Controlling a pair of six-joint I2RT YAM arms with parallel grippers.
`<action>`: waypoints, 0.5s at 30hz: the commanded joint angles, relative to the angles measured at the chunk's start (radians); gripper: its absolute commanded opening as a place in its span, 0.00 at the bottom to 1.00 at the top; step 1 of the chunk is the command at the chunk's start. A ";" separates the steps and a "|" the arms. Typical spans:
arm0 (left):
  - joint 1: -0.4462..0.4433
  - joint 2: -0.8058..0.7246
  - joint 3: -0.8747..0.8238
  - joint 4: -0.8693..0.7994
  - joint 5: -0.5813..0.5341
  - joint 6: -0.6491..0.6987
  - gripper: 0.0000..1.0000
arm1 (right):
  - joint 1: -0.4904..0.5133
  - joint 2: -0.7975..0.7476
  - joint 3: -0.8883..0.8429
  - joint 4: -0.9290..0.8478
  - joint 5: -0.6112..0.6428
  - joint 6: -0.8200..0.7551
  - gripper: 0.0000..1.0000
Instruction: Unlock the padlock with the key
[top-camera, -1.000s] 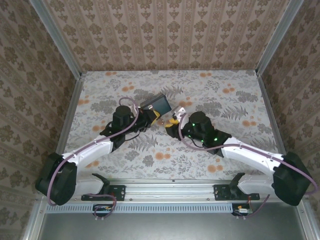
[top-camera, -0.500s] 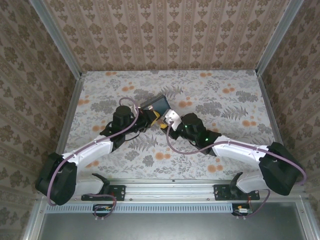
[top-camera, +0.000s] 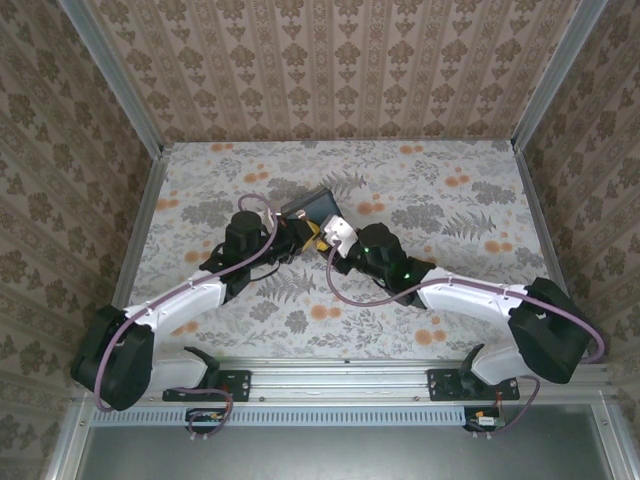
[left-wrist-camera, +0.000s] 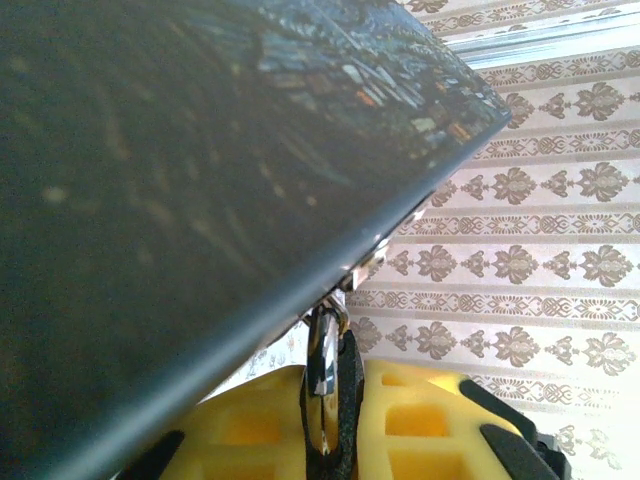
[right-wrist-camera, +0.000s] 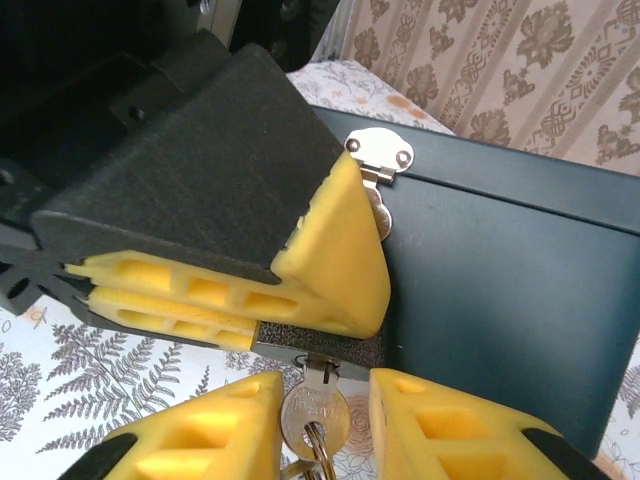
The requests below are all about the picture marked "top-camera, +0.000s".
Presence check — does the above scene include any aluminium table side rail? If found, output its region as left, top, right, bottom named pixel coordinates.
left=110, top=147, right=172, bottom=314
left=514, top=147, right=571, bottom=296

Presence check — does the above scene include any thin base cable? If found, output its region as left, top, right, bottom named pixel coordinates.
left=188, top=388, right=235, bottom=442

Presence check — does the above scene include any white slotted cable duct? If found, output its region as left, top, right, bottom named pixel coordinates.
left=89, top=404, right=469, bottom=427

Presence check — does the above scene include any dark box with painting print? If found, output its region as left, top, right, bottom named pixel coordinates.
left=279, top=186, right=342, bottom=227

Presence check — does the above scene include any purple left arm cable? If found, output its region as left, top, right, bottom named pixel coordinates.
left=93, top=193, right=280, bottom=414

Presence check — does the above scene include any small circuit board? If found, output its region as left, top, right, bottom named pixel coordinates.
left=463, top=407, right=506, bottom=432
left=187, top=407, right=226, bottom=432

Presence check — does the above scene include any aluminium frame corner post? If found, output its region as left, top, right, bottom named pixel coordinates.
left=57, top=0, right=166, bottom=156
left=510, top=0, right=614, bottom=151

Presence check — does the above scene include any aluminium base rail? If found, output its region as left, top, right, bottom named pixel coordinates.
left=149, top=357, right=614, bottom=406

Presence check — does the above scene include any grey metal panel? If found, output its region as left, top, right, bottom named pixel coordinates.
left=74, top=404, right=621, bottom=480

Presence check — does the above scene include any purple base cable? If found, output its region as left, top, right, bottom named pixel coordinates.
left=492, top=375, right=542, bottom=439

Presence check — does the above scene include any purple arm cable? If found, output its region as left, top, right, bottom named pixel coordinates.
left=93, top=193, right=280, bottom=414
left=325, top=242, right=606, bottom=365

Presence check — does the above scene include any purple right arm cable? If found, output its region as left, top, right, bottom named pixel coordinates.
left=325, top=242, right=606, bottom=365

